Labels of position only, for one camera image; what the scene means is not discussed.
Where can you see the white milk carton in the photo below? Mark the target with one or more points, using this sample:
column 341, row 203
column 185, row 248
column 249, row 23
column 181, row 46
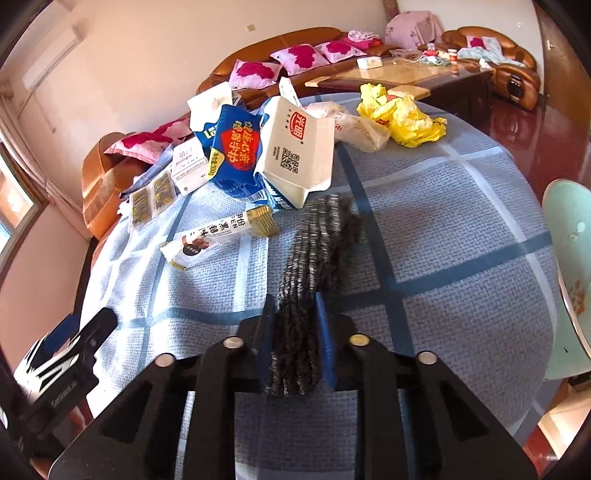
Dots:
column 295, row 143

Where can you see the white ice cream wrapper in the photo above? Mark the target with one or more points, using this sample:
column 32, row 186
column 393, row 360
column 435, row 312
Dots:
column 207, row 237

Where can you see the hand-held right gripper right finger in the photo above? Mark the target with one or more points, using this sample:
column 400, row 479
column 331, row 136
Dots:
column 327, row 341

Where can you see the clear plastic bag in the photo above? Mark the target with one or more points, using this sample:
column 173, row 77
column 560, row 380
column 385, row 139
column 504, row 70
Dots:
column 360, row 131

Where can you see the light green waste bin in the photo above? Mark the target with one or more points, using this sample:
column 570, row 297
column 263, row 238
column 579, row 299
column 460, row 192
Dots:
column 568, row 258

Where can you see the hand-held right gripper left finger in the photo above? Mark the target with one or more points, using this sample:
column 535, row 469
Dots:
column 268, row 341

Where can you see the white tissue box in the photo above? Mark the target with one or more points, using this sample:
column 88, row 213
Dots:
column 368, row 62

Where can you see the orange leather armchair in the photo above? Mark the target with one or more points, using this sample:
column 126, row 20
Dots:
column 517, row 69

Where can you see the orange jar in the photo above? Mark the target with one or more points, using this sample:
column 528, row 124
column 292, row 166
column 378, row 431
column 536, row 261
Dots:
column 455, row 60

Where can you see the small pink floral pillow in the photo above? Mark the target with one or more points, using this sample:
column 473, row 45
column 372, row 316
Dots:
column 476, row 41

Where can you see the window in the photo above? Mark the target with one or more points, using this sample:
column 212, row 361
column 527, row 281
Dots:
column 14, row 203

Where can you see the blue checked folded clothes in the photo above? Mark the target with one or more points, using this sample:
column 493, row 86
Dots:
column 152, row 173

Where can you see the clear plastic wrap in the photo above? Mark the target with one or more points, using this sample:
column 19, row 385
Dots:
column 406, row 54

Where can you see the light blue cloth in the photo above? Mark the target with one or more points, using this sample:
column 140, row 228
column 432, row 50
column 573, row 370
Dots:
column 480, row 53

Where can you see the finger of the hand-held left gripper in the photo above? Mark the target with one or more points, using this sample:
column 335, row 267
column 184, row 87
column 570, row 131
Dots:
column 62, row 332
column 99, row 330

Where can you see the dark wooden coffee table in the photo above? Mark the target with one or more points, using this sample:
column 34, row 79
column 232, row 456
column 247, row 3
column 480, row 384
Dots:
column 415, row 74

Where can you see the blue checked tablecloth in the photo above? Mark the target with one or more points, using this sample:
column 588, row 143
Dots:
column 438, row 230

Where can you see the blue white yogurt carton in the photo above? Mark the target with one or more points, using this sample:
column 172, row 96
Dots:
column 235, row 157

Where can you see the clear herb packet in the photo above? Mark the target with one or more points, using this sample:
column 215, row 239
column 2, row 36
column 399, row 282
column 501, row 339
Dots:
column 142, row 206
column 162, row 191

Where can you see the pile of small packets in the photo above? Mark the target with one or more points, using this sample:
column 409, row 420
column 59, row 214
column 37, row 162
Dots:
column 436, row 54

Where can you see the folded pink blanket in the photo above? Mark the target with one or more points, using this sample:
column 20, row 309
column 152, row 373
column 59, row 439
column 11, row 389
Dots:
column 364, row 39

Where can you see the white air conditioner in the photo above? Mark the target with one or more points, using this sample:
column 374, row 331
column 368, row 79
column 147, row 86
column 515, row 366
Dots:
column 51, row 57

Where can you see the orange leather chaise sofa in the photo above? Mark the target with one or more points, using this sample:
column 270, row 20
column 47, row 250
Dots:
column 101, row 184

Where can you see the pink floral cover cloth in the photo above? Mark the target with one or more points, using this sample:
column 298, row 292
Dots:
column 413, row 27

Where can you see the yellow plastic bag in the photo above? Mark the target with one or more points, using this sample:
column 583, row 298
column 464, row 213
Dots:
column 406, row 120

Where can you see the white medicine box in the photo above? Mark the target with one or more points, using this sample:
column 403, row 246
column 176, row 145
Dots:
column 189, row 168

